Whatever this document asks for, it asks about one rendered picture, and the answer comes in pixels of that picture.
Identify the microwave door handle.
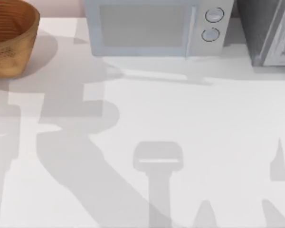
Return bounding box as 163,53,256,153
185,6,196,60

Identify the microwave door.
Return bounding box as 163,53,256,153
83,0,197,57

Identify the round microwave knob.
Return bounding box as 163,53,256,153
205,7,225,24
201,27,220,43

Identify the pale microwave oven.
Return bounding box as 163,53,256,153
82,0,235,59

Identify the wooden bowl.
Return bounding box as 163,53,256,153
0,0,41,78

